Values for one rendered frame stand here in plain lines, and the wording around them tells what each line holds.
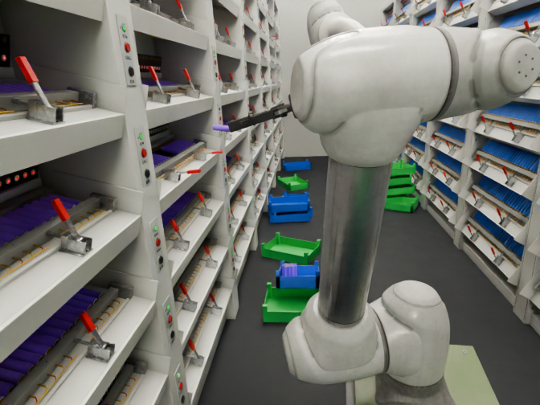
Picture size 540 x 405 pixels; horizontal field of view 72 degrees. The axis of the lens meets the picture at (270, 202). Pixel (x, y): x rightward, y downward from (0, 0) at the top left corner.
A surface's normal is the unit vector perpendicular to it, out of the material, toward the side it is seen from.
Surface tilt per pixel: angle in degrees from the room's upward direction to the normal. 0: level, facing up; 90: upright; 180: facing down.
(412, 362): 94
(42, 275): 15
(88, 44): 90
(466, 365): 2
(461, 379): 2
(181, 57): 90
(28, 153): 105
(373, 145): 112
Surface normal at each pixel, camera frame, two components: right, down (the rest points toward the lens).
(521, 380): -0.05, -0.95
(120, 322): 0.21, -0.92
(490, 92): -0.27, 0.81
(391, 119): 0.20, 0.63
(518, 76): 0.36, 0.16
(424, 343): -0.03, 0.30
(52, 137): 0.97, 0.23
